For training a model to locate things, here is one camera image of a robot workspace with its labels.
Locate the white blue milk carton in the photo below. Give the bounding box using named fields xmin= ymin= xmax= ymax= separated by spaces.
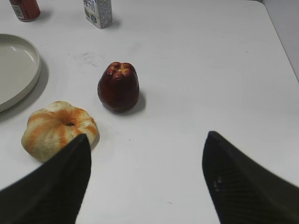
xmin=83 ymin=0 xmax=113 ymax=29

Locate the beige round plate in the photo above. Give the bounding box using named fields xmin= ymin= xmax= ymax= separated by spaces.
xmin=0 ymin=33 xmax=41 ymax=112

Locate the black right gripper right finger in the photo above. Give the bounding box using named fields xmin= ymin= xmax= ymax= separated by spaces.
xmin=202 ymin=131 xmax=299 ymax=224

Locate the red soda can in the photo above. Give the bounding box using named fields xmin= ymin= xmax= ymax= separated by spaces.
xmin=9 ymin=0 xmax=41 ymax=22

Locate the dark red apple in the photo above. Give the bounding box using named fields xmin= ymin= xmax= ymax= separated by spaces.
xmin=97 ymin=62 xmax=140 ymax=112

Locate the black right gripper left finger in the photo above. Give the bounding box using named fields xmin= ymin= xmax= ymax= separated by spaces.
xmin=0 ymin=134 xmax=92 ymax=224

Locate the orange and cream pumpkin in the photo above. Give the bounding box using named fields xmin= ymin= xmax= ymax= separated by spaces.
xmin=21 ymin=101 xmax=98 ymax=162

